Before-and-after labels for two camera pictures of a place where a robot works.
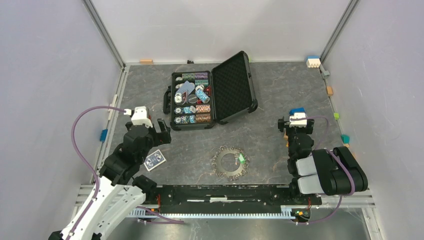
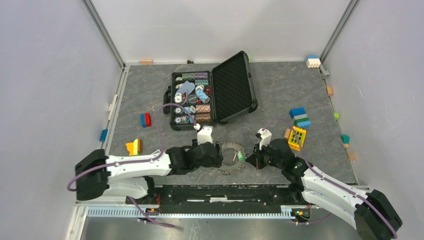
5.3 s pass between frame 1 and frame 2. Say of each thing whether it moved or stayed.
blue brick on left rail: stayed
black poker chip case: stayed
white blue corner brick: stayed
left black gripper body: moved
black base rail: stayed
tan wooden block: stayed
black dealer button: stayed
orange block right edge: stayed
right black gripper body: moved
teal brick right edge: stayed
